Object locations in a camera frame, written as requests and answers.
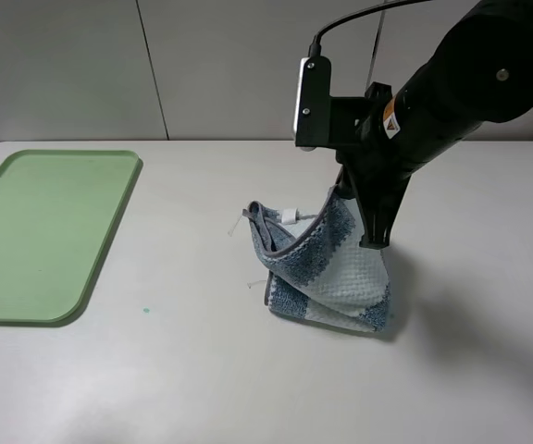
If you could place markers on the green plastic tray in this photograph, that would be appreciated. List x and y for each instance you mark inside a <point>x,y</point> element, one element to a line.
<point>59,212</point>

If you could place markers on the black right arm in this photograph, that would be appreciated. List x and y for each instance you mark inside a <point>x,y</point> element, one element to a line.
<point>482,71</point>

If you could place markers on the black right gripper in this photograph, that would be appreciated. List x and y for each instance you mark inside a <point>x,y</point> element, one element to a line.
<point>380,141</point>

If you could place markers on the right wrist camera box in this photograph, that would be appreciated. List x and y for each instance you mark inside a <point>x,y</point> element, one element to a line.
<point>312,107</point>

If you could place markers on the blue white striped towel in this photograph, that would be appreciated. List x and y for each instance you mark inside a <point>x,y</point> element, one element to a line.
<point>317,271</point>

